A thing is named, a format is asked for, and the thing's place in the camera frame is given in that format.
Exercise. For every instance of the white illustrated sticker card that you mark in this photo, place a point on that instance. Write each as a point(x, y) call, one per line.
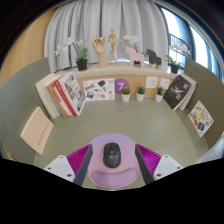
point(99, 89)

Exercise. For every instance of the dark-framed window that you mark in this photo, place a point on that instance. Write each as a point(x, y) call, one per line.
point(196, 36)

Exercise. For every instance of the white wall socket plate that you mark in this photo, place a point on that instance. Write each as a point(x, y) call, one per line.
point(165, 83)
point(151, 82)

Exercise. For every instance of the white food illustration card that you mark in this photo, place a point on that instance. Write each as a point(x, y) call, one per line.
point(201, 119)

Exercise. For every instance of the brown book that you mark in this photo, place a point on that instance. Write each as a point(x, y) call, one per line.
point(57, 100)

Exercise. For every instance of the black computer mouse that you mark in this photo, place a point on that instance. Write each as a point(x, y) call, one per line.
point(111, 156)

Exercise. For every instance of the green desk partition panel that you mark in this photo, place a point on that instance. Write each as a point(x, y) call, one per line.
point(20, 96)
point(208, 86)

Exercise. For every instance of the white orchid in black pot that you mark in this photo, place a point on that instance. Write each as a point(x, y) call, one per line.
point(131, 39)
point(81, 64)
point(174, 68)

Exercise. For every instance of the wooden hand model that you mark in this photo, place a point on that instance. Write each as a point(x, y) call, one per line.
point(99, 45)

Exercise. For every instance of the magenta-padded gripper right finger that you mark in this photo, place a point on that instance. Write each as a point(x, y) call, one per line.
point(166, 165)

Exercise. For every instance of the pink horse figurine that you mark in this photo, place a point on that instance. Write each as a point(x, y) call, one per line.
point(135, 56)

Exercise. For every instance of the dark grey horse figurine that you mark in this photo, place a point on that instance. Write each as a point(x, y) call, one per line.
point(154, 58)

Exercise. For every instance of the purple round number sign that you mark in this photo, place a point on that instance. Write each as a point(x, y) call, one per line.
point(120, 83)

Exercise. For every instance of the black book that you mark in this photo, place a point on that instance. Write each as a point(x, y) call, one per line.
point(177, 91)

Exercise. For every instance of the small succulent in white pot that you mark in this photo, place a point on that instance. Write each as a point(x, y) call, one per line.
point(159, 98)
point(140, 97)
point(125, 97)

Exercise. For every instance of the lilac mouse pad with wrist rest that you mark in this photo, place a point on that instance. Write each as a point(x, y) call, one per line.
point(113, 176)

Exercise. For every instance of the grey curtain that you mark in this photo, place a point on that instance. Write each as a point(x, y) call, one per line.
point(100, 20)

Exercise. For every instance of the beige card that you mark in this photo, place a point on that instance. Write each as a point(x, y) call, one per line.
point(37, 130)

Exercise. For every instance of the red-edged picture magazine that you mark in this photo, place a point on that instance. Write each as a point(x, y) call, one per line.
point(71, 91)

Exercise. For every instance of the wooden mannequin figure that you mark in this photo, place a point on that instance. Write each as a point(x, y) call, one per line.
point(114, 41)

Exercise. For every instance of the wooden desk shelf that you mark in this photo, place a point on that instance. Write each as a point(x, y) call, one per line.
point(133, 70)

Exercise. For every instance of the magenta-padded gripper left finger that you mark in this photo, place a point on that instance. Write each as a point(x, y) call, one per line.
point(58, 165)

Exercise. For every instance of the white book stack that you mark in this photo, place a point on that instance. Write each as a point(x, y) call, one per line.
point(191, 90)

